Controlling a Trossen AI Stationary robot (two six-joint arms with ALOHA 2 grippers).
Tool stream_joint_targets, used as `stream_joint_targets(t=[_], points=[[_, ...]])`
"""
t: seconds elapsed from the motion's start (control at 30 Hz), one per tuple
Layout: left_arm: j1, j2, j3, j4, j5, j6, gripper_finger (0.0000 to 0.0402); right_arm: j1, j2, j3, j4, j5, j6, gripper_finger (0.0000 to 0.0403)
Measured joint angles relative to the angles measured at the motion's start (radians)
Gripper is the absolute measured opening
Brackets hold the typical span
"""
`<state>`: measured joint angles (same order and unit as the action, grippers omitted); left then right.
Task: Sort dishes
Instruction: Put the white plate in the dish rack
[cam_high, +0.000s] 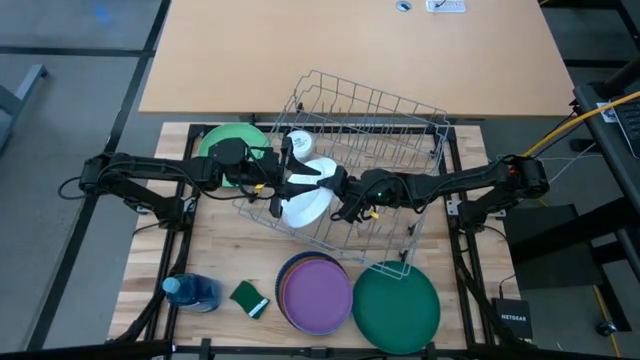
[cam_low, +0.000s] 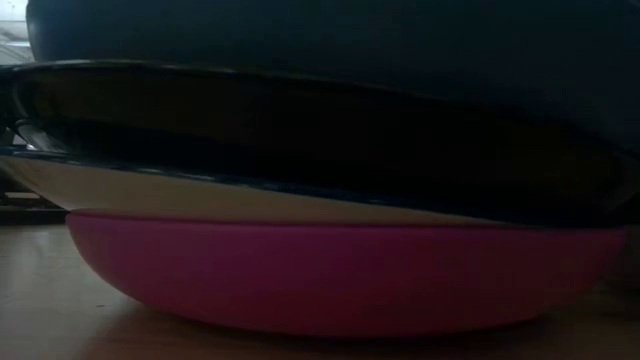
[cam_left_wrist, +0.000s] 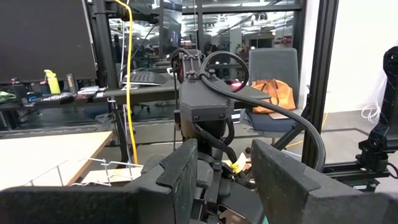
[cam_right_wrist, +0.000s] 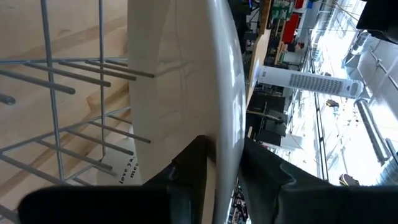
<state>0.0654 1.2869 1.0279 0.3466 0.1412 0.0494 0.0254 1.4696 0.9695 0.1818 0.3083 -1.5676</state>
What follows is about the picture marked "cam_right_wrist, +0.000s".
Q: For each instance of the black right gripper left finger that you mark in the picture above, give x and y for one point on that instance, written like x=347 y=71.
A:
x=109 y=205

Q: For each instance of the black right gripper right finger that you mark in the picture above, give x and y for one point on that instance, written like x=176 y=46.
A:
x=311 y=205

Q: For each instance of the white printed mug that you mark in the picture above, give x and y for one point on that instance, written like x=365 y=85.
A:
x=119 y=165

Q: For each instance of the white round plate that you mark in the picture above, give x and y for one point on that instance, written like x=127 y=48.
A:
x=186 y=77

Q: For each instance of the white tower fan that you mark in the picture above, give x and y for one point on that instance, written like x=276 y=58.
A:
x=311 y=82

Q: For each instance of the light wooden desk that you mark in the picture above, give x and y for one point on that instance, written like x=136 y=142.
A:
x=259 y=46

